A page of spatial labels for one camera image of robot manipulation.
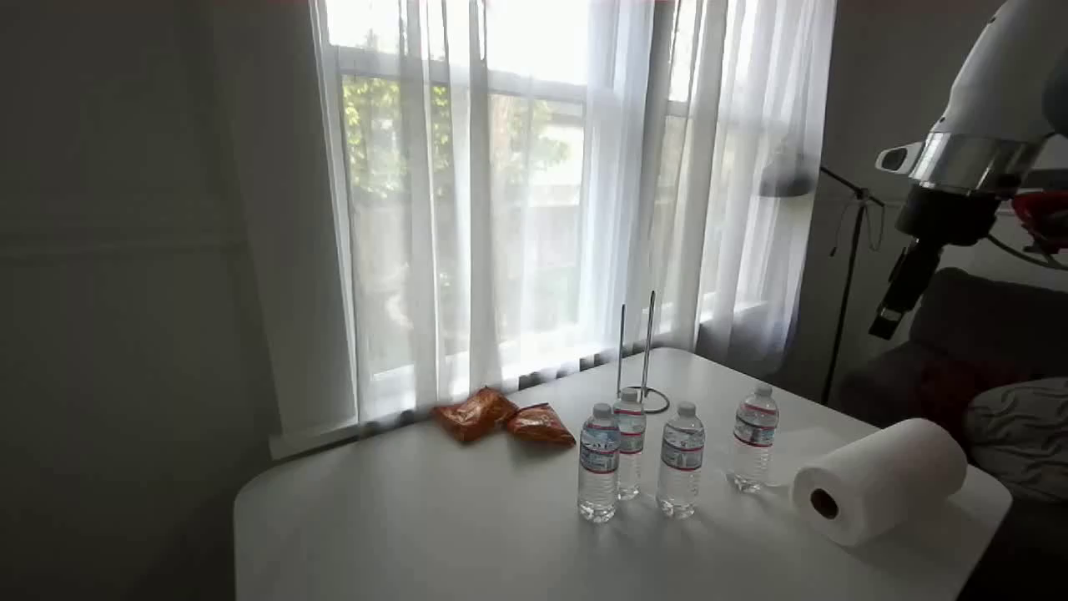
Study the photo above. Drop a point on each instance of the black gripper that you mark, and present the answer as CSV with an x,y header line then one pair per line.
x,y
945,220

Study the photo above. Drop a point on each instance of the white paper towel roll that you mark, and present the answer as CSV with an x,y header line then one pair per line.
x,y
885,473

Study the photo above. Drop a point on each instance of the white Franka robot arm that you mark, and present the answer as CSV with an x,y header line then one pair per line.
x,y
1002,77

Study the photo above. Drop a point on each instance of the black floor lamp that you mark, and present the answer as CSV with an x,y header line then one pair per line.
x,y
853,280

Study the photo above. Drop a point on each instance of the dark sofa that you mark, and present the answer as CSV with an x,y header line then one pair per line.
x,y
990,321

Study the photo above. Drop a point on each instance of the grey pillow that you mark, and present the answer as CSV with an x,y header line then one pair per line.
x,y
1023,437

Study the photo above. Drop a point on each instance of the clear plastic water bottle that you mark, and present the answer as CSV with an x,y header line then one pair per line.
x,y
630,440
755,440
682,463
598,470

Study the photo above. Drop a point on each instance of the white sheer curtain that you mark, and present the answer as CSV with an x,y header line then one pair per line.
x,y
620,168

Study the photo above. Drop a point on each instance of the white framed window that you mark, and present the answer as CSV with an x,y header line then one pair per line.
x,y
534,201

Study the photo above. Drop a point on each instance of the orange chip bag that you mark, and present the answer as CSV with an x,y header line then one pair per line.
x,y
473,417
540,427

